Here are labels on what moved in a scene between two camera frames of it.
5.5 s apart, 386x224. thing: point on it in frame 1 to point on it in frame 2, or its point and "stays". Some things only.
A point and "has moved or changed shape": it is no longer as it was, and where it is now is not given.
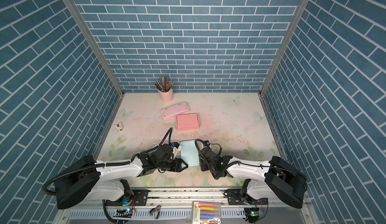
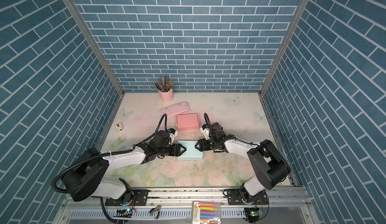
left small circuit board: x=123 y=213 stays
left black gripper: x=178 y=168 to x=178 y=153
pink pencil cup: x=168 y=96 stays
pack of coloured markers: x=206 y=212 stays
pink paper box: x=188 y=121 stays
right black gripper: x=201 y=163 to x=202 y=143
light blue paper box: x=189 y=152 has moved or changed shape
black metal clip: x=156 y=211 stays
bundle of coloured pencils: x=164 y=84 stays
